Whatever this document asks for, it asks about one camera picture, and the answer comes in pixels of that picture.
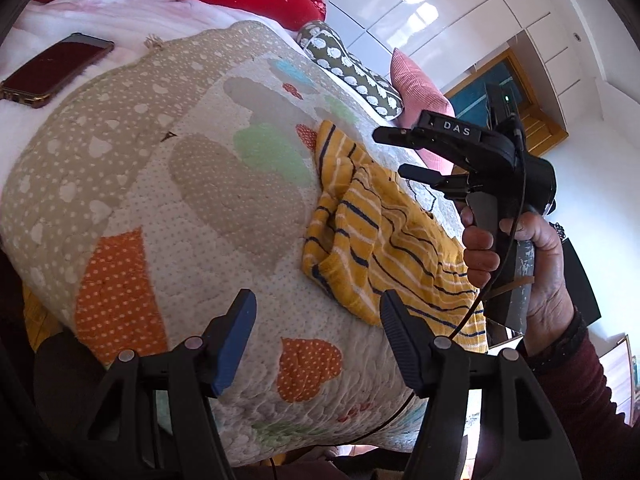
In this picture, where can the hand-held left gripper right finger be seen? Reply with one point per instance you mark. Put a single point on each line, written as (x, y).
(400, 340)

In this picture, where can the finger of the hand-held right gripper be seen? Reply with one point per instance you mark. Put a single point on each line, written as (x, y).
(430, 176)
(395, 136)

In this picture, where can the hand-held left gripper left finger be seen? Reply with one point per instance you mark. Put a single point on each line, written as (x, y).
(235, 340)

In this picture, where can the yellow striped sweater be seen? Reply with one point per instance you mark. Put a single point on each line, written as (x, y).
(360, 240)

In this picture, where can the person's right forearm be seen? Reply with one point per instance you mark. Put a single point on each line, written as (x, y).
(590, 400)

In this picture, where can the person's right hand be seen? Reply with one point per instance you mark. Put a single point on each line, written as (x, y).
(547, 270)

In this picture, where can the pink pillow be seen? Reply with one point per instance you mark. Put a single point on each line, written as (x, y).
(417, 85)

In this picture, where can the wooden door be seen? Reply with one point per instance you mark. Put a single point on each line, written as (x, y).
(542, 130)

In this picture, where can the teal door curtain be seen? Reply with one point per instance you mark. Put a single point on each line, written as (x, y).
(475, 95)

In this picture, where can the green sheep-print pillow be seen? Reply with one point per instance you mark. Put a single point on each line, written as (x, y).
(350, 67)

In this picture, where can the patchwork quilt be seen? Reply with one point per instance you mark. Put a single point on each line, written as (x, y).
(165, 240)

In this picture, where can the glossy white wardrobe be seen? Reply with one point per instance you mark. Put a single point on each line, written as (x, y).
(450, 10)

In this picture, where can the black television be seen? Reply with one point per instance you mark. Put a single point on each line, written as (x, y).
(582, 285)

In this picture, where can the yellow cloth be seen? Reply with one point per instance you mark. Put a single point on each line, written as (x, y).
(42, 320)

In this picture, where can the pale pink bed sheet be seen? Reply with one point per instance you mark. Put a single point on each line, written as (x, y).
(150, 12)

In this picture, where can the smartphone in gold case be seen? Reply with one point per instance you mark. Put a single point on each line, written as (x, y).
(55, 67)

